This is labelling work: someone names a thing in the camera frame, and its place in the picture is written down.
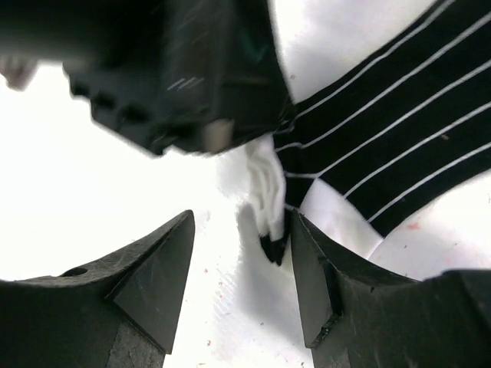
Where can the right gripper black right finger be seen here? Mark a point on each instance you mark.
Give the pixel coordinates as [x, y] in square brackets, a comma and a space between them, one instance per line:
[357, 314]

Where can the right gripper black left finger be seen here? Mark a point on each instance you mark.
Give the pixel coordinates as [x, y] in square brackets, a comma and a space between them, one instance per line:
[121, 310]

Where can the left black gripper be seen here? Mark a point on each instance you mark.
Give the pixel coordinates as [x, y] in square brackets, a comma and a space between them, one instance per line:
[203, 76]

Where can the black white striped ankle sock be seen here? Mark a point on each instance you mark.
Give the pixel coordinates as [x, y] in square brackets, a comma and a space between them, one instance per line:
[406, 125]

